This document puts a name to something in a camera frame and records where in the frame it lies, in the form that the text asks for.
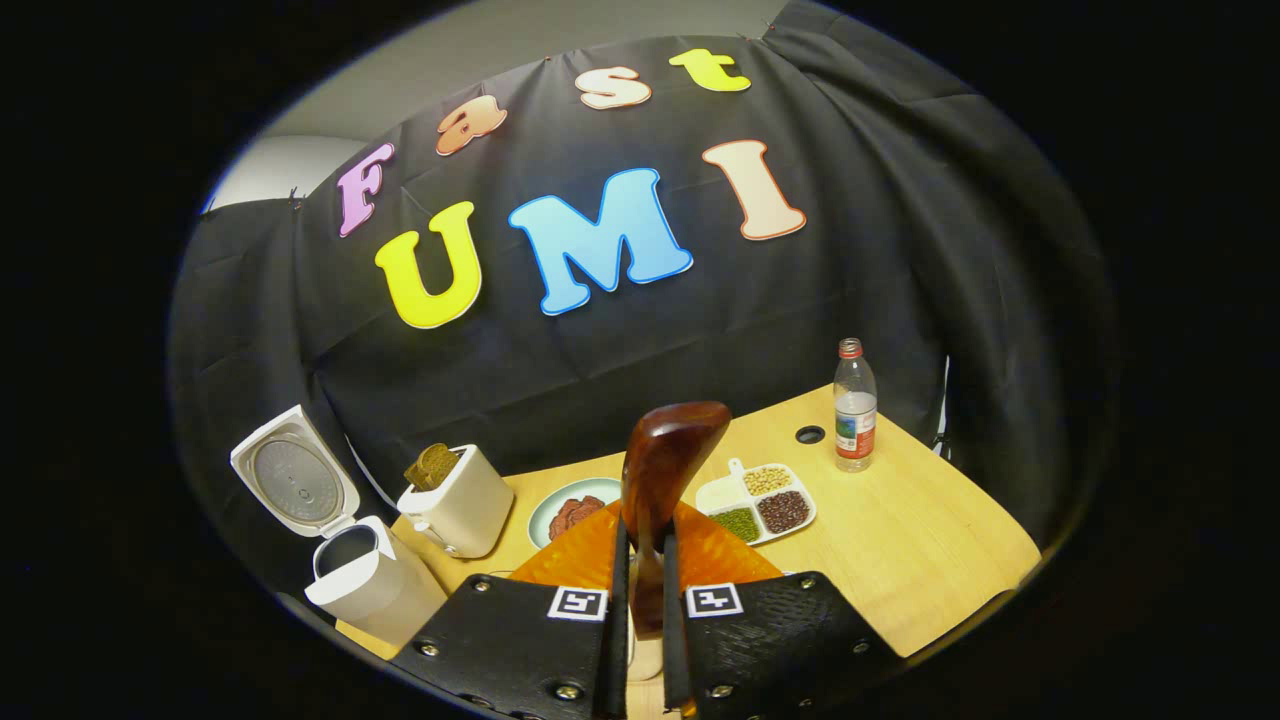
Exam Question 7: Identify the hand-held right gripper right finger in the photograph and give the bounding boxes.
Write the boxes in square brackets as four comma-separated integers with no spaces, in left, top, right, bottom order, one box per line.
[660,500,901,720]

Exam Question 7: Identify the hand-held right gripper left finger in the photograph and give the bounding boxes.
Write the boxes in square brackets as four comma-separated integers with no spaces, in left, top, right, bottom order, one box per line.
[390,500,631,720]

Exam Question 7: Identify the white divided rice dish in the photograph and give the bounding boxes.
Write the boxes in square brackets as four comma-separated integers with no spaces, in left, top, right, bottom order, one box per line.
[695,458,818,546]

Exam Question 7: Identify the brown wooden spoon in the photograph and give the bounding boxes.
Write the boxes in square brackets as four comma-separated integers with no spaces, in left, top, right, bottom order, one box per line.
[620,402,733,641]

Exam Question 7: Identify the white rice cooker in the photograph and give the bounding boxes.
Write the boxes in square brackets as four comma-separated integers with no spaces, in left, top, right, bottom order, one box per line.
[230,405,448,646]

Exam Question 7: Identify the red meat slices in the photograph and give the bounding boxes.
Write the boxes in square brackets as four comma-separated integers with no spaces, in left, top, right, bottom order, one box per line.
[548,495,607,541]

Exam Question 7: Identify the pale green plate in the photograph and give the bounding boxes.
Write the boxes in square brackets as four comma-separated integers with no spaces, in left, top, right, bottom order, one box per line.
[527,477,626,549]

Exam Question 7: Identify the dark red beans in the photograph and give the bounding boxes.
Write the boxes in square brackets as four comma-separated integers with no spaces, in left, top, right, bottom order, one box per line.
[757,490,811,533]

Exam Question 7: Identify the white toaster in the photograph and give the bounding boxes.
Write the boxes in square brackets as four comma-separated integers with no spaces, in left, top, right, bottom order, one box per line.
[397,444,515,559]

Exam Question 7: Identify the brown bread slices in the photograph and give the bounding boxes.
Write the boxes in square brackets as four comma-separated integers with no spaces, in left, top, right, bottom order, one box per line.
[404,443,461,492]

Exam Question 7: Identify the clear plastic water bottle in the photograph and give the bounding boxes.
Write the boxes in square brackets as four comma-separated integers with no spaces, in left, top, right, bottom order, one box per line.
[833,338,879,473]

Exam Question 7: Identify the black backdrop cloth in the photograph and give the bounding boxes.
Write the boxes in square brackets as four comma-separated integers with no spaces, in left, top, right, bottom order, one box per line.
[170,0,1116,601]

